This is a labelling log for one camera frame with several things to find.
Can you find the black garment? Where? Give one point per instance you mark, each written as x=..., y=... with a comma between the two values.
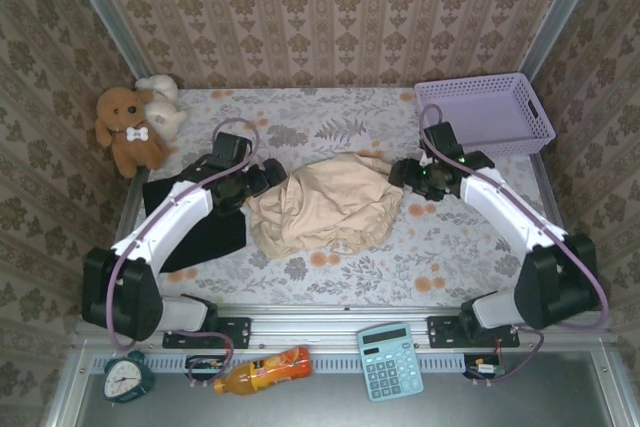
x=215, y=242

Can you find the beige garment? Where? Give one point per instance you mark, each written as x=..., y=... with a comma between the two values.
x=325, y=207

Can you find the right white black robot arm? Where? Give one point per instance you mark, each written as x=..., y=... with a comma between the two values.
x=505, y=207

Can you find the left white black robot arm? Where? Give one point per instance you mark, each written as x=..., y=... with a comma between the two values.
x=165, y=222

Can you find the purple plastic basket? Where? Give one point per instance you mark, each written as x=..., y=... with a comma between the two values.
x=485, y=117

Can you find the floral tablecloth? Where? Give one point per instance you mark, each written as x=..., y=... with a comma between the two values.
x=400, y=257

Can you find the white plush toy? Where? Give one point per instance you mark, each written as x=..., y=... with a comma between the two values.
x=165, y=112

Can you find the brown plush dog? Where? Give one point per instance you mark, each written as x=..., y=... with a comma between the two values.
x=130, y=147

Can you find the small electronics board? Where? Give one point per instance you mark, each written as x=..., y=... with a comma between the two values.
x=205, y=364
x=485, y=367

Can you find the orange juice bottle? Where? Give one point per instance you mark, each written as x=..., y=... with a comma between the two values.
x=270, y=369

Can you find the teal calculator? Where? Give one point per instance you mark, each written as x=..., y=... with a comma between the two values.
x=391, y=364

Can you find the green alarm clock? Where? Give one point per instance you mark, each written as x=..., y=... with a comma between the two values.
x=125, y=377

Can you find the grey metal shelf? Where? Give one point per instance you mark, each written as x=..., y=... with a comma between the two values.
x=325, y=412

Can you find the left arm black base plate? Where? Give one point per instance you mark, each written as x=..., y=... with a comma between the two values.
x=235, y=332

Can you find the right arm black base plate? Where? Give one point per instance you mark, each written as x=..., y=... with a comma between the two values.
x=445, y=332

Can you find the aluminium mounting rail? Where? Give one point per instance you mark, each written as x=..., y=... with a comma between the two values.
x=325, y=329

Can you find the aluminium frame post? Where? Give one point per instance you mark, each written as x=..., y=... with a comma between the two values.
x=560, y=12
x=105, y=7

